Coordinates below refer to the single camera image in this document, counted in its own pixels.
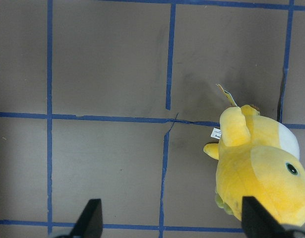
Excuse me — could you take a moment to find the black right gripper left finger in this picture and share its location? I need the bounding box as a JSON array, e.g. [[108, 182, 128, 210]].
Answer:
[[68, 199, 103, 238]]

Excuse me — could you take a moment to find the yellow plush dinosaur toy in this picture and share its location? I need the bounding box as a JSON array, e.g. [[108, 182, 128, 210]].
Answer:
[[203, 91, 305, 226]]

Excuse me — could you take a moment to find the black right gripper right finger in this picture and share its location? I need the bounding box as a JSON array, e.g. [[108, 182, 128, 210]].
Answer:
[[242, 196, 298, 238]]

